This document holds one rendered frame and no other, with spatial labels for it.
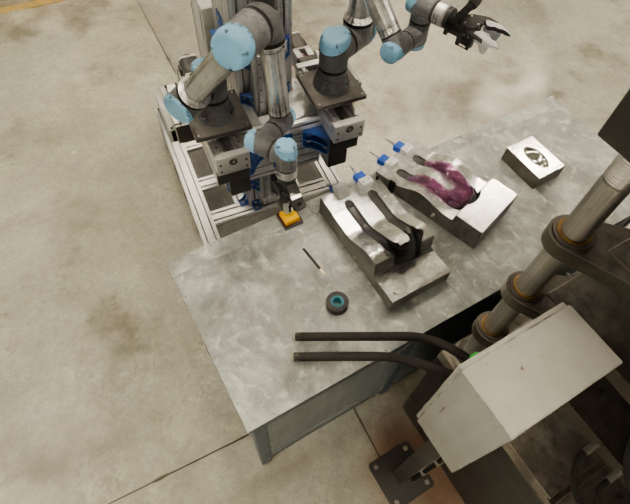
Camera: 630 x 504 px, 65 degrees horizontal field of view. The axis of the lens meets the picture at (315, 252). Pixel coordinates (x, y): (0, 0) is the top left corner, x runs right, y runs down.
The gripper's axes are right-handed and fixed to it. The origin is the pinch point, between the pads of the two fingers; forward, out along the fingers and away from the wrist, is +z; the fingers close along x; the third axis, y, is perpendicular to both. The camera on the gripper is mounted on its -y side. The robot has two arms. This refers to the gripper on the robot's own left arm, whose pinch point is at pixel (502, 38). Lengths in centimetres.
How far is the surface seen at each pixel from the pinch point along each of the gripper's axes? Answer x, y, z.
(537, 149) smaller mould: -25, 63, 23
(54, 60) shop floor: 51, 141, -297
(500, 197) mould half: 13, 53, 25
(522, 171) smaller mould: -13, 65, 24
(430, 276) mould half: 58, 52, 24
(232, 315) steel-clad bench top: 115, 51, -20
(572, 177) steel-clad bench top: -28, 70, 41
